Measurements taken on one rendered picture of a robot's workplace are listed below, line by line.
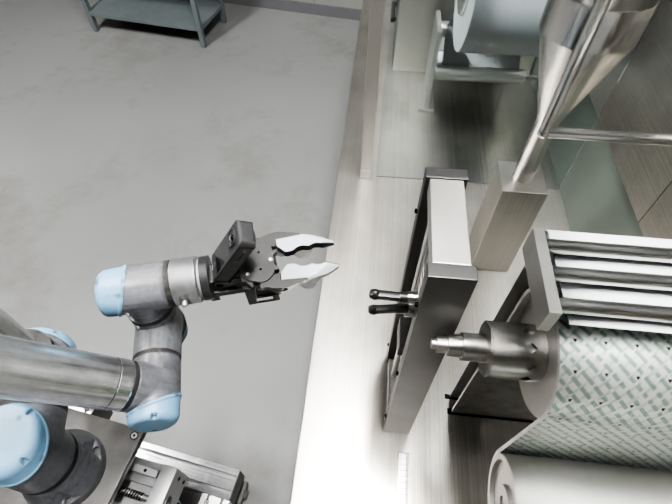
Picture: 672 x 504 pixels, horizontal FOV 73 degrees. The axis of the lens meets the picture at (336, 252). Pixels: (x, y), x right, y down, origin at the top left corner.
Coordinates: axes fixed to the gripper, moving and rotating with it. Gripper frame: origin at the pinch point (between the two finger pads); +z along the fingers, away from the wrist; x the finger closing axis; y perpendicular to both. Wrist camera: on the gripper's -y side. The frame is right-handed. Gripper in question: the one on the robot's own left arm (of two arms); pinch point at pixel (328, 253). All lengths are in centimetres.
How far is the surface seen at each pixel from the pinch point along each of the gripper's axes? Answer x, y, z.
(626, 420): 32.7, -16.2, 24.1
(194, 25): -284, 148, -46
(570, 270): 19.4, -24.8, 19.9
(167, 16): -301, 151, -66
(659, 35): -31, -9, 70
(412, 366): 20.1, -1.0, 8.2
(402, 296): 15.5, -15.6, 5.7
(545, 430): 31.8, -10.8, 18.3
